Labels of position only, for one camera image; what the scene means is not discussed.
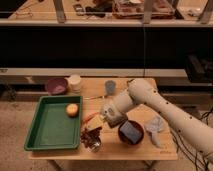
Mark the metal fork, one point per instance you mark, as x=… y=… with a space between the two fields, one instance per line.
x=96 y=97

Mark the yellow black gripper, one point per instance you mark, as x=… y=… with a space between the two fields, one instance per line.
x=96 y=122

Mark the dark purple grape bunch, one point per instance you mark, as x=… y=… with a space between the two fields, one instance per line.
x=88 y=136

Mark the white paper cup stack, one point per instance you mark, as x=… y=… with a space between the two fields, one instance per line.
x=75 y=82

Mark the yellow apple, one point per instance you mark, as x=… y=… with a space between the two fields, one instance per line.
x=72 y=110

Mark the blue sponge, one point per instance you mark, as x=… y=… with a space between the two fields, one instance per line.
x=130 y=132

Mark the small metal cup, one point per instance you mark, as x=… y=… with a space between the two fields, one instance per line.
x=95 y=145

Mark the purple bowl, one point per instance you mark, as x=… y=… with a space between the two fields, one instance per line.
x=56 y=86

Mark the grey blue cloth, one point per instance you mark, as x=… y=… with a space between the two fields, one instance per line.
x=153 y=127

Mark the wooden folding table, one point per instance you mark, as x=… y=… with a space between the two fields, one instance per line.
x=112 y=148

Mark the dark brown bowl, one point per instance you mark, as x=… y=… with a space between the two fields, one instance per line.
x=137 y=126

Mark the green plastic tray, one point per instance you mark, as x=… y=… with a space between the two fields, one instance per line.
x=51 y=127

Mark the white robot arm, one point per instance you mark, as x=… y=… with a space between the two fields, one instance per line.
x=140 y=91

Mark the black box on shelf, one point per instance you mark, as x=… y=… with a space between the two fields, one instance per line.
x=199 y=70

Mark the orange carrot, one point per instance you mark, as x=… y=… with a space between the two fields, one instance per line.
x=89 y=117

